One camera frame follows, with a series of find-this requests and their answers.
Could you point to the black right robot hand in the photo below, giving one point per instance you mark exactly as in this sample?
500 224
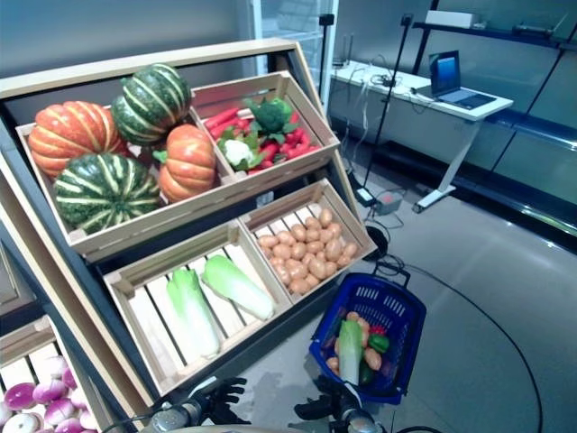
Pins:
336 401

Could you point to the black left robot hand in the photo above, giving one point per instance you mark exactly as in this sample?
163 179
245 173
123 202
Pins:
227 406

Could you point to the green white napa cabbage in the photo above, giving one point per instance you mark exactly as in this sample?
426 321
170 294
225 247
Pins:
239 288
191 311
350 356

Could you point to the blue plastic shopping basket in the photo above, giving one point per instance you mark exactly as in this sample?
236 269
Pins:
392 306

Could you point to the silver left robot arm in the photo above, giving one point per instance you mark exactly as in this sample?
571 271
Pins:
171 418

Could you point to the dark green bell pepper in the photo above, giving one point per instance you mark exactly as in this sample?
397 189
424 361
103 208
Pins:
366 375

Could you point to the bright green bell pepper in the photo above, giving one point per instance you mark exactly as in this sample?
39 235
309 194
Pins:
379 343

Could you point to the red bell pepper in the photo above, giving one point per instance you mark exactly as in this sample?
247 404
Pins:
378 329

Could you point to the wide wooden slat crate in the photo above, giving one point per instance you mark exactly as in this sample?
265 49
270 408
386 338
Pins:
146 315

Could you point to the brown potato heap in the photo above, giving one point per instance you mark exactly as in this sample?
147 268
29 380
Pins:
306 252

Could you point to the small wooden crate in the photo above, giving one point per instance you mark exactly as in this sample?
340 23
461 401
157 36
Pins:
315 113
356 221

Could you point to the large wooden crate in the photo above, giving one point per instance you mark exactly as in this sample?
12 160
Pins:
149 221

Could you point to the grey box with red button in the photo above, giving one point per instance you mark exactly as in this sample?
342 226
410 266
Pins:
387 203

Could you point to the black power adapter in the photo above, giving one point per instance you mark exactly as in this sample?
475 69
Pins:
364 195

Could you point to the small orange pumpkin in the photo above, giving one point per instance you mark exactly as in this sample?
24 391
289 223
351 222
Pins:
189 162

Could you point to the green striped pumpkin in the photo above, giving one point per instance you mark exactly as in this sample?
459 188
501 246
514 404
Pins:
103 191
151 101

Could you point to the white cauliflower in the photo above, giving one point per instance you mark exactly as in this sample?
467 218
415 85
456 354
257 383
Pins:
236 151

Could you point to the green broccoli head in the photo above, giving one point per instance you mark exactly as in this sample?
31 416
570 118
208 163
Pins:
270 115

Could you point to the large orange pumpkin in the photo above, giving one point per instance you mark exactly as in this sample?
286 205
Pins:
72 131

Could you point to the white desk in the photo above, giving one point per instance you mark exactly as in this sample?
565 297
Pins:
360 74

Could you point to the black antenna router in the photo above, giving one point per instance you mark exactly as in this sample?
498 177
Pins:
345 63

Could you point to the grey laptop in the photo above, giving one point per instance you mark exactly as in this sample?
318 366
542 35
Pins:
446 72

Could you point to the wooden vegetable display stand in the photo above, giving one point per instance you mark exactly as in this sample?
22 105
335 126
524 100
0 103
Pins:
149 56

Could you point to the glass door cabinet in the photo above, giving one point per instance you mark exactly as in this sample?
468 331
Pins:
293 22

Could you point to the black tripod stand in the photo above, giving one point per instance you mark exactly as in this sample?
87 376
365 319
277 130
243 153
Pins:
326 20
407 19

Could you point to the white box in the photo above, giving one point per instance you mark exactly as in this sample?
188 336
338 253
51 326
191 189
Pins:
451 18

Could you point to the black device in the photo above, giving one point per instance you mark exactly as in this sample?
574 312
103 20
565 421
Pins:
532 29

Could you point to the dark wall shelf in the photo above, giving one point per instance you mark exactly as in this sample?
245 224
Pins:
496 34

